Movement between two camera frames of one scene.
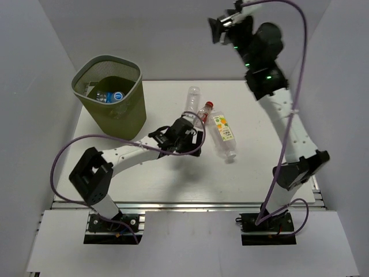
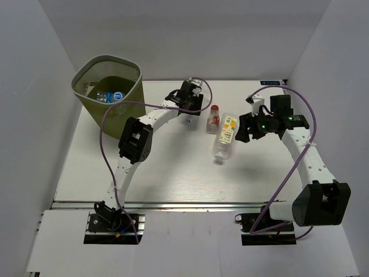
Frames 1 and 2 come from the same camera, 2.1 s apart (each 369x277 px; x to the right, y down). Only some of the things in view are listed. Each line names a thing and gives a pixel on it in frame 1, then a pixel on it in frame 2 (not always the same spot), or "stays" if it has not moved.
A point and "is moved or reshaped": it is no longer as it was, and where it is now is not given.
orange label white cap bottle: x=222 y=134 is moved or reshaped
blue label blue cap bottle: x=109 y=96 stays
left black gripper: x=189 y=146 to x=199 y=101
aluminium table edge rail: x=188 y=206 stays
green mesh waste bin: x=111 y=89 stays
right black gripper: x=216 y=26 to x=246 y=121
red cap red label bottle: x=204 y=113 to x=213 y=120
